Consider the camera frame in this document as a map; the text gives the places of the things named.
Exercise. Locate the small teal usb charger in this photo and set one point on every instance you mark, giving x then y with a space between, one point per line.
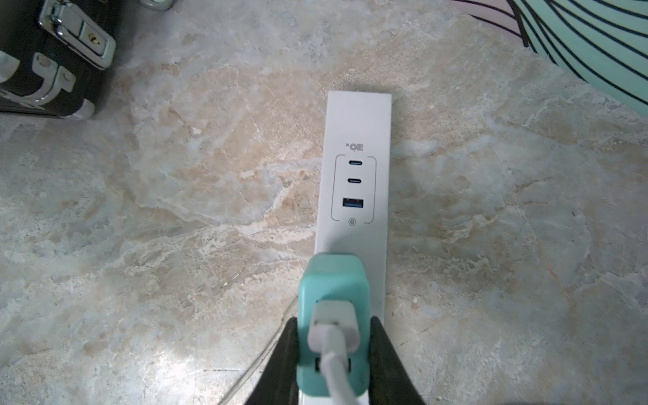
334 328

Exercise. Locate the black metal box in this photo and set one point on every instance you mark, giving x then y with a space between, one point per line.
55 56

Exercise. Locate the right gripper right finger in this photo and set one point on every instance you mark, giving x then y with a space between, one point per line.
389 382

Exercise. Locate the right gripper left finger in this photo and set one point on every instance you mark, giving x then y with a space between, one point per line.
278 383

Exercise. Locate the white power strip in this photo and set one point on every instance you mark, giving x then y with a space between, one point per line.
354 189

